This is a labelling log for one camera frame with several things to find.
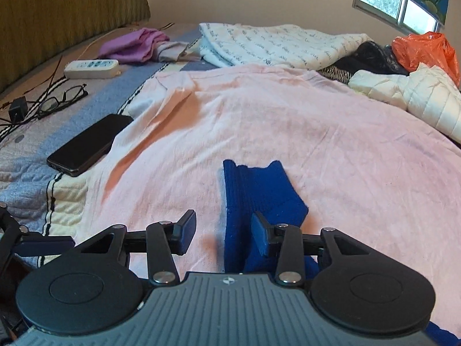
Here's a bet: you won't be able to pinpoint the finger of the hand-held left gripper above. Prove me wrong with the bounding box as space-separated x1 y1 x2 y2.
0 205 75 258

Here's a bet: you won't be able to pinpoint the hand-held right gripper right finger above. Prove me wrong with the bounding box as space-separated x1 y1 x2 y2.
251 212 382 285

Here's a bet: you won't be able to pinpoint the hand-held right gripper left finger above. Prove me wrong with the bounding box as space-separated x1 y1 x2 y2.
74 209 198 287

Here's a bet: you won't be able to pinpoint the blue knitted garment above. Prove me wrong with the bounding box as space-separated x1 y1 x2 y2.
222 159 319 274

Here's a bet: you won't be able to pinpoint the blue striped bedspread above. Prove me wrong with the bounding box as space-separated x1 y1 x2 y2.
0 23 217 271

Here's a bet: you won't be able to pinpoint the black smartphone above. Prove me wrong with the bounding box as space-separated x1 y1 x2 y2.
47 114 135 177

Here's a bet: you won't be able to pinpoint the pink blanket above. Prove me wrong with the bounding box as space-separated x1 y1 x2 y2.
74 63 461 336

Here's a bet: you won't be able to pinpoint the black charger adapter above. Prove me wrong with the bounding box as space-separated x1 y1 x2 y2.
9 97 27 123

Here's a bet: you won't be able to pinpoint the black eyeglasses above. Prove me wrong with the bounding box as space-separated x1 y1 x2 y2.
38 84 89 119

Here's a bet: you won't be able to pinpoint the grey beige cloth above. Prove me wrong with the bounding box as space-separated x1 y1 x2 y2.
151 41 202 63

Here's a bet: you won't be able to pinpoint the white power strip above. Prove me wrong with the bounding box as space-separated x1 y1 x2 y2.
64 59 119 80

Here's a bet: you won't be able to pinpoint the white printed quilt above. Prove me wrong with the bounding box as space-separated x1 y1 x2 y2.
199 22 373 70

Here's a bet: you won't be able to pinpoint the purple cloth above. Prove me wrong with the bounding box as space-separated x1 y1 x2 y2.
98 28 171 63

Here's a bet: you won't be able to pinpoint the black cloth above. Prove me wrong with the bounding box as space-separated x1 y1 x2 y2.
339 41 409 76

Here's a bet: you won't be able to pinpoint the white puffer jacket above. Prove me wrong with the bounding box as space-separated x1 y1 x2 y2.
348 62 461 141

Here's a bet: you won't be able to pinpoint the yellow-brown headboard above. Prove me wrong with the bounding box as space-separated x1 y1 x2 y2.
0 0 151 94

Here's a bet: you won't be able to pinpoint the orange plastic bag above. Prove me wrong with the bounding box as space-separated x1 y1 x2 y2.
391 32 461 87

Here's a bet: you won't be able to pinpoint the black cable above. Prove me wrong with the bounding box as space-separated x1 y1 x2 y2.
0 56 65 141

